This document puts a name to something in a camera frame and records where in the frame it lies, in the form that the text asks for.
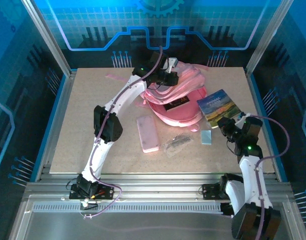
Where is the pink pencil case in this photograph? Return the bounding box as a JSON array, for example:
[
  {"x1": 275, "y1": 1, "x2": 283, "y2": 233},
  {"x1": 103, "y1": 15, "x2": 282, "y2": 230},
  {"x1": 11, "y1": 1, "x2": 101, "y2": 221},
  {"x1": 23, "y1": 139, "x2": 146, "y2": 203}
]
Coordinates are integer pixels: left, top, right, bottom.
[{"x1": 136, "y1": 115, "x2": 160, "y2": 154}]

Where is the aluminium front rail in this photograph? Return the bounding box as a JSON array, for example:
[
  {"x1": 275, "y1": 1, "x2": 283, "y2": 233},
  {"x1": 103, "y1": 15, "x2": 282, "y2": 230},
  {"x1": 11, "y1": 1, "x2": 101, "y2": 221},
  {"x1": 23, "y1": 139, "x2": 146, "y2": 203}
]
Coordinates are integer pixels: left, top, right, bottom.
[{"x1": 25, "y1": 173, "x2": 294, "y2": 201}]

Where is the grey metal front panel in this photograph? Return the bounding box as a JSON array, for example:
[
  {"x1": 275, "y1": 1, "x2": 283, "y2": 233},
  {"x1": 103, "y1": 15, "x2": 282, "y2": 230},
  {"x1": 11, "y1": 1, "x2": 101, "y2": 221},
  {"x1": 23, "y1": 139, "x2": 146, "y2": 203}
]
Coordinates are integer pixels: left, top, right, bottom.
[{"x1": 7, "y1": 194, "x2": 306, "y2": 240}]

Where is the blue table edge strip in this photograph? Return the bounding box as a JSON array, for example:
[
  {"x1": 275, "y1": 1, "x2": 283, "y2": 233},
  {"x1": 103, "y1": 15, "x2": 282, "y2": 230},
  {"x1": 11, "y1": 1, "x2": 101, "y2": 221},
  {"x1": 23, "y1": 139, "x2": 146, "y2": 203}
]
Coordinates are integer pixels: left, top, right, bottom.
[
  {"x1": 247, "y1": 73, "x2": 290, "y2": 182},
  {"x1": 30, "y1": 73, "x2": 68, "y2": 182}
]

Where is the aluminium frame post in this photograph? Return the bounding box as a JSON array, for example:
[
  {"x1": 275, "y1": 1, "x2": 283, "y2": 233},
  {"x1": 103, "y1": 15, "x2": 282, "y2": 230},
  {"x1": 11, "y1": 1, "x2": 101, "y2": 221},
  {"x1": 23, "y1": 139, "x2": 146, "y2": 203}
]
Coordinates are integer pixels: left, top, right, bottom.
[
  {"x1": 20, "y1": 0, "x2": 78, "y2": 78},
  {"x1": 244, "y1": 0, "x2": 295, "y2": 76}
]

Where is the pink student backpack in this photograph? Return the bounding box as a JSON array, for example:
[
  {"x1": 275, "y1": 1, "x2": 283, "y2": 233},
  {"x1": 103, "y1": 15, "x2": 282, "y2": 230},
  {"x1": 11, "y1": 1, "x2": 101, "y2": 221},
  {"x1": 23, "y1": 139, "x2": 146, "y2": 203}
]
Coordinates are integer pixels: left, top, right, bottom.
[{"x1": 105, "y1": 59, "x2": 210, "y2": 133}]

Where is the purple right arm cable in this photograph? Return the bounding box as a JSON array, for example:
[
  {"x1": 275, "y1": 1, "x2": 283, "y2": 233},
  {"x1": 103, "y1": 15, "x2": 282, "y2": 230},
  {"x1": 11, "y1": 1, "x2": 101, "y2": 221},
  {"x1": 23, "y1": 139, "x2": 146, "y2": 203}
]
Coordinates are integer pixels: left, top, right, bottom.
[{"x1": 227, "y1": 114, "x2": 291, "y2": 240}]

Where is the slotted grey cable duct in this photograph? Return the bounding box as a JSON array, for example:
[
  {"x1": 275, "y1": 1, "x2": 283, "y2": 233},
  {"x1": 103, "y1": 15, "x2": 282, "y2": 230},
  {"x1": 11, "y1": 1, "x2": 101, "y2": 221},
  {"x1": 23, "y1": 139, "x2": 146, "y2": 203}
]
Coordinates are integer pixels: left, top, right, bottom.
[{"x1": 32, "y1": 203, "x2": 225, "y2": 213}]

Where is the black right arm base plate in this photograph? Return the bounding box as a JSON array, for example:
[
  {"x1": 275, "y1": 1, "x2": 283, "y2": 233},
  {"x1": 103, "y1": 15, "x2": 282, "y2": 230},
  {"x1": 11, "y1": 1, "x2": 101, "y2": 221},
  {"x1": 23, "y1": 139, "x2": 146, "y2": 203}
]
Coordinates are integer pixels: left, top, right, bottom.
[{"x1": 202, "y1": 184, "x2": 229, "y2": 201}]

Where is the landscape cover paperback book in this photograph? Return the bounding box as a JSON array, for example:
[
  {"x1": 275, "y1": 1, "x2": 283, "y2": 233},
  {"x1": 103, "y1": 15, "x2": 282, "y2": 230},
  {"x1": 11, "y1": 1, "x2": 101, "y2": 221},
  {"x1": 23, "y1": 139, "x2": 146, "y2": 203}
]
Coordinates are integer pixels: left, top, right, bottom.
[{"x1": 196, "y1": 89, "x2": 244, "y2": 130}]

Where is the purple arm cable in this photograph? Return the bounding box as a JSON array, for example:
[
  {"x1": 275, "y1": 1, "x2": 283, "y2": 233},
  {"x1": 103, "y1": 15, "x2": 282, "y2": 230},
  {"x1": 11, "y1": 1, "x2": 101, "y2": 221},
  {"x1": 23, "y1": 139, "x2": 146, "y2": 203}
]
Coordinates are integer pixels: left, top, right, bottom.
[
  {"x1": 227, "y1": 114, "x2": 291, "y2": 240},
  {"x1": 79, "y1": 45, "x2": 164, "y2": 220}
]

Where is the light blue eraser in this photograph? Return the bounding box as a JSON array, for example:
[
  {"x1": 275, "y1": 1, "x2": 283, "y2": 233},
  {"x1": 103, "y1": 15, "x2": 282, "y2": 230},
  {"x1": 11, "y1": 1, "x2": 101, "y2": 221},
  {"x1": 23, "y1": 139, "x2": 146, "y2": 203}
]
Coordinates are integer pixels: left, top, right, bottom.
[{"x1": 200, "y1": 129, "x2": 213, "y2": 145}]

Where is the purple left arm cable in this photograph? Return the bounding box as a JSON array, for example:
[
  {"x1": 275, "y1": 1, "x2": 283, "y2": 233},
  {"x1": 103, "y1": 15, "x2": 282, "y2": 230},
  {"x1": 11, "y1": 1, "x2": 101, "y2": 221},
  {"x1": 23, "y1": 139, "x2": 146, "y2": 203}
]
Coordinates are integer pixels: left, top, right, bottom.
[{"x1": 79, "y1": 45, "x2": 164, "y2": 220}]

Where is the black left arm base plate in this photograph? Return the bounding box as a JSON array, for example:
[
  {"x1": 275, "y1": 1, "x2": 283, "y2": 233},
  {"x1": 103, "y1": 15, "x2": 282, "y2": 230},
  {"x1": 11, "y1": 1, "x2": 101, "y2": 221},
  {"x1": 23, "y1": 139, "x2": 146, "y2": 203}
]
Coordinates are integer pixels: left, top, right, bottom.
[{"x1": 69, "y1": 183, "x2": 115, "y2": 201}]

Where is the clear plastic stationery bag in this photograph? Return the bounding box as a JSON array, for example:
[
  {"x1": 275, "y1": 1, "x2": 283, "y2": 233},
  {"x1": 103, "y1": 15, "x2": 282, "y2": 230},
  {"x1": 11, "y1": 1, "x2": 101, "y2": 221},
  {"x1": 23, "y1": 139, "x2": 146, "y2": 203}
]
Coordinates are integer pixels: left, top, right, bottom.
[{"x1": 160, "y1": 133, "x2": 195, "y2": 158}]

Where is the black cable junction box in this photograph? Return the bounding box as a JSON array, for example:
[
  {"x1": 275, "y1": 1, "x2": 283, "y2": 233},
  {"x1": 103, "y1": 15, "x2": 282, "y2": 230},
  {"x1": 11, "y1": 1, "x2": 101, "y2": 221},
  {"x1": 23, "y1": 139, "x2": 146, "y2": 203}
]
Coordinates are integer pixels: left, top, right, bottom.
[{"x1": 219, "y1": 201, "x2": 235, "y2": 216}]

